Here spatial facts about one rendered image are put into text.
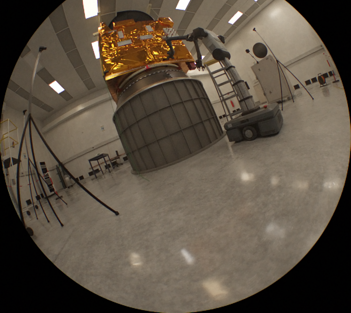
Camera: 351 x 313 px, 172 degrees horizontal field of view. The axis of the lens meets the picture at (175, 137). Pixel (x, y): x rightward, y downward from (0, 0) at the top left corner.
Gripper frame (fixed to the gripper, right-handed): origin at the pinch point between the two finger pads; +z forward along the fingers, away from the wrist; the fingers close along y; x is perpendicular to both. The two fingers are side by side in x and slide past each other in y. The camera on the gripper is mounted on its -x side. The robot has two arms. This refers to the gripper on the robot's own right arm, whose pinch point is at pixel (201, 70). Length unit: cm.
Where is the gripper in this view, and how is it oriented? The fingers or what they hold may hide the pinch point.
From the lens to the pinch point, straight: 215.8
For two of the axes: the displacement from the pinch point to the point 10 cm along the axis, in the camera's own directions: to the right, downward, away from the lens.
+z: 1.2, 8.8, 4.6
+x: 5.7, 3.2, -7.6
